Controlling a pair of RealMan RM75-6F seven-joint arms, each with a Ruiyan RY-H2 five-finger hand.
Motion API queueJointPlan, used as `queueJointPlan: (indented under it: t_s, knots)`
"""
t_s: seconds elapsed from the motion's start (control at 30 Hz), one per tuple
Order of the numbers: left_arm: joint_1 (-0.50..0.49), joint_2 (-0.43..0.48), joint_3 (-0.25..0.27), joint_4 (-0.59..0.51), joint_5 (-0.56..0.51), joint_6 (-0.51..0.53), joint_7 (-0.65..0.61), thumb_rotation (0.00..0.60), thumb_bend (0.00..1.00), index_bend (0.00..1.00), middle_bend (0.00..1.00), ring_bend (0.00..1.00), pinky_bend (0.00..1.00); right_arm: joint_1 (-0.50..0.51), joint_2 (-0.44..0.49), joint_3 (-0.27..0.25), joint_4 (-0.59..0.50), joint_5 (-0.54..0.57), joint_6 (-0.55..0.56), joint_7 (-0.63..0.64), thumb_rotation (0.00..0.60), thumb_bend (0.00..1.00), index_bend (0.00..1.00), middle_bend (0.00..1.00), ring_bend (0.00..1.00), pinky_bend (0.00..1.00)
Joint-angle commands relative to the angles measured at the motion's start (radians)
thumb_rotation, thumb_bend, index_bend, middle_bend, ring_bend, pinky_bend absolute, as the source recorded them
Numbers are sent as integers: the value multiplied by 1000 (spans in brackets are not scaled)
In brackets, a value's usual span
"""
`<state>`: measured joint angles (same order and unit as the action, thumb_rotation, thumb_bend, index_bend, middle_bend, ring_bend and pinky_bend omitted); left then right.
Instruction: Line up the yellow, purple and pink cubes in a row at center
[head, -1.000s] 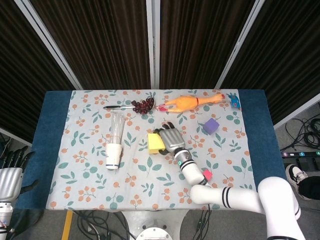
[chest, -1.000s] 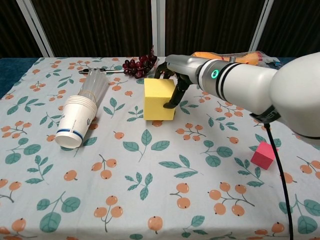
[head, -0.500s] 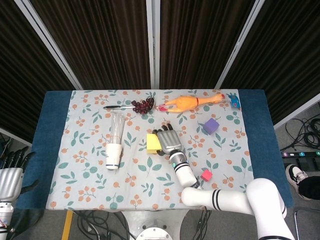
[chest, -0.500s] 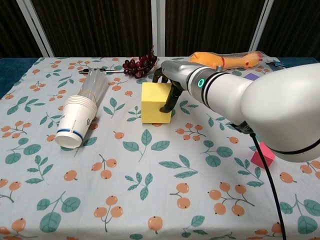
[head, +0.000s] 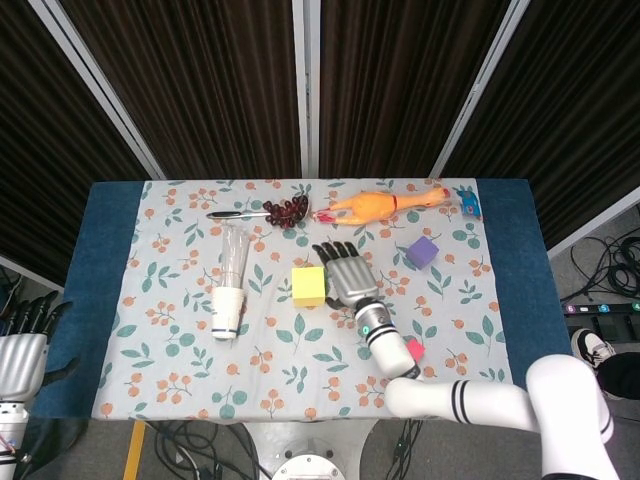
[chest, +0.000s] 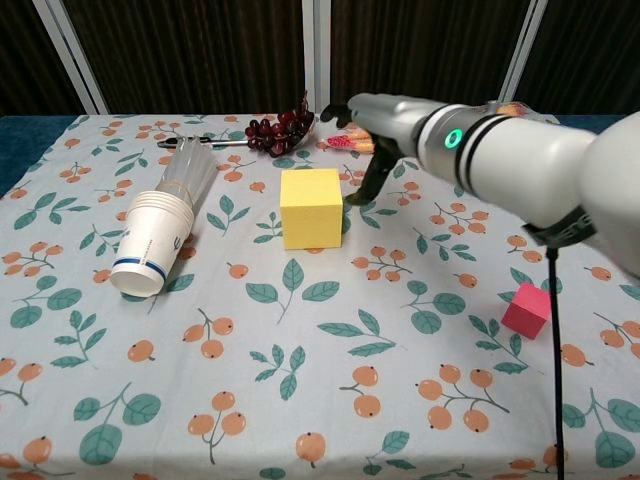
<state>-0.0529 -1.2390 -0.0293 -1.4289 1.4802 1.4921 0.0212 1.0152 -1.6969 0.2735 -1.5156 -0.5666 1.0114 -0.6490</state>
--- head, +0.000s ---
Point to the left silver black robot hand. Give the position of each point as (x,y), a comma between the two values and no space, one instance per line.
(20,357)

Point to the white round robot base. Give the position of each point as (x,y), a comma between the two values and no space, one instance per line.
(307,467)

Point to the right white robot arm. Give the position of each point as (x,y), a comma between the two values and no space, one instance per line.
(450,395)

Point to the black trouser leg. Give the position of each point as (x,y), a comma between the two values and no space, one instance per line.
(622,375)

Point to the stack of clear plastic cups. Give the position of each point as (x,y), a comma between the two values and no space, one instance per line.
(235,255)

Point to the dark red grape bunch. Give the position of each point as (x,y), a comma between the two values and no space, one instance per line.
(287,212)

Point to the purple foam cube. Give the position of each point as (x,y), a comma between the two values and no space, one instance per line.
(422,252)

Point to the dark brown partition panel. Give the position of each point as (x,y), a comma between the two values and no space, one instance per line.
(575,125)
(200,85)
(395,85)
(45,175)

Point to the large yellow foam cube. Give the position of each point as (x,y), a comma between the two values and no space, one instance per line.
(309,286)

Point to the dark blue table cover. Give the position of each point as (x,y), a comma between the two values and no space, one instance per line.
(525,280)

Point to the white sneaker with black trim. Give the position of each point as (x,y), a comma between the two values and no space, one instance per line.
(590,347)

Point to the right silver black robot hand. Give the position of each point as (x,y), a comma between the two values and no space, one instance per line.
(352,280)

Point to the stack of white paper cups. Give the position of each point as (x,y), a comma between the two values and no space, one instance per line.
(227,312)

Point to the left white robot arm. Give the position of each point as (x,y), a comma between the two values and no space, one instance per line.
(10,435)

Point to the small blue toy packet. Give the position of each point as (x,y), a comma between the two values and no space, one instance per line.
(469,202)

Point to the small red foam cube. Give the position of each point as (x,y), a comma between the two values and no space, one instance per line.
(417,350)

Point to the orange rubber chicken toy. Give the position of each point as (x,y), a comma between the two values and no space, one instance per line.
(367,206)

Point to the black power strip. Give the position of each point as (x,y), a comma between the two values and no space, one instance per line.
(600,308)

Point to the floral print tablecloth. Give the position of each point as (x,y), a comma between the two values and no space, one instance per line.
(280,360)

